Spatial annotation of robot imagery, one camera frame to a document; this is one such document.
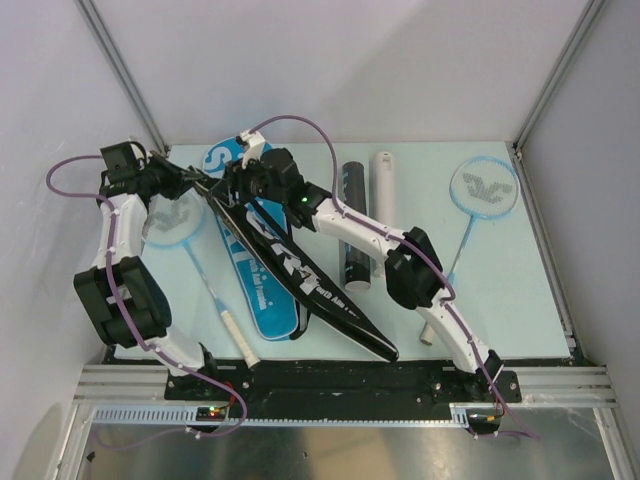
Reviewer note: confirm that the frame post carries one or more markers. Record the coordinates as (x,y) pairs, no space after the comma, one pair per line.
(109,48)
(587,20)

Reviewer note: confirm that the right frame post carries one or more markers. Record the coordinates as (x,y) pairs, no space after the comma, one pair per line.
(587,20)

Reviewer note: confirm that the light blue racket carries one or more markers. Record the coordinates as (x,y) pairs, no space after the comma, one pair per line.
(175,223)
(484,188)

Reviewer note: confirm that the circuit board with wires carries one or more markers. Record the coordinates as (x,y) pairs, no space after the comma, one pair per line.
(215,413)
(487,424)

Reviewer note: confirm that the aluminium frame rail front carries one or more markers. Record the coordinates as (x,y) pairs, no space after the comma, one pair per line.
(125,395)

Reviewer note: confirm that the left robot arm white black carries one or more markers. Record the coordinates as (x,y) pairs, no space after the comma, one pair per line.
(125,304)

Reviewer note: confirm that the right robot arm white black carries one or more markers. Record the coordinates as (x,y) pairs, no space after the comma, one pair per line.
(414,277)

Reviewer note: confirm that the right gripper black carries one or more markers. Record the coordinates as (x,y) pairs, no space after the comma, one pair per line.
(238,175)

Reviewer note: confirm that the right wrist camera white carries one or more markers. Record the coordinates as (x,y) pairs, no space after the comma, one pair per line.
(252,143)

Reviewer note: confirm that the white shuttlecock tube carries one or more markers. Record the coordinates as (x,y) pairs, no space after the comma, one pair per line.
(383,187)

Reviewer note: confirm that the left frame post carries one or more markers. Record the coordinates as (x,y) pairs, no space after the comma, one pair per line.
(109,48)

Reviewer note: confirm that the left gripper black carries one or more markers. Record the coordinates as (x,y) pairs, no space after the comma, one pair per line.
(178,178)

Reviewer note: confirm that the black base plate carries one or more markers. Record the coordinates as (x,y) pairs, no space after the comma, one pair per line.
(341,391)

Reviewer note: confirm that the right circuit board with wires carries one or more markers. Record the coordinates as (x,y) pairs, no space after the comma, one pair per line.
(487,424)

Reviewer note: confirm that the blue racket bag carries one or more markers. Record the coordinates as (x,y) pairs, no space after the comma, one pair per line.
(277,316)

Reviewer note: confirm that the black racket bag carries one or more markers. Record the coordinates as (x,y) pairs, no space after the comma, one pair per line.
(296,271)

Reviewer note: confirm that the left circuit board with wires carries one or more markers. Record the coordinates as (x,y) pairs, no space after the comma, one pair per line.
(215,413)

